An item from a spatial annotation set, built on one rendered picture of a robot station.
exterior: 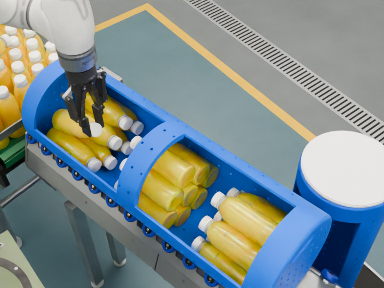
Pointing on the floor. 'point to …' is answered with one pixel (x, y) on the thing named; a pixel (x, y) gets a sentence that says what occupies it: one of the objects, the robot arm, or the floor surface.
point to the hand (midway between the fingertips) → (91, 120)
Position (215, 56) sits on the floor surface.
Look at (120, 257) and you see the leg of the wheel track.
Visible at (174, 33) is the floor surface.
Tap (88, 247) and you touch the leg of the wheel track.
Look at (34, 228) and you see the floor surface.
